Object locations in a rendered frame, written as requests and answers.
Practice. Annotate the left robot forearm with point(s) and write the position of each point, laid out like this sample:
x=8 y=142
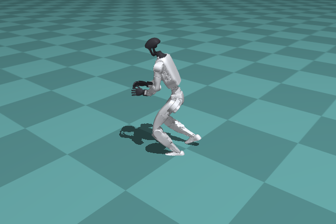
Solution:
x=150 y=91

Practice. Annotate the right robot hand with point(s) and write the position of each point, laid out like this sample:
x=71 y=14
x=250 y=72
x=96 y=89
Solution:
x=142 y=83

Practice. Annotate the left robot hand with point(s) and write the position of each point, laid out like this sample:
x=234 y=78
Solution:
x=139 y=91

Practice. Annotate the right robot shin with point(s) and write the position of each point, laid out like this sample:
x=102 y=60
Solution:
x=180 y=128

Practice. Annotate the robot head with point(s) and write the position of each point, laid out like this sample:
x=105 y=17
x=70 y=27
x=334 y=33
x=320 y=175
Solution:
x=152 y=44

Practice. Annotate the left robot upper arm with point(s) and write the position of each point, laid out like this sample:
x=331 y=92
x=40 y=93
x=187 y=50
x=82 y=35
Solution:
x=158 y=69

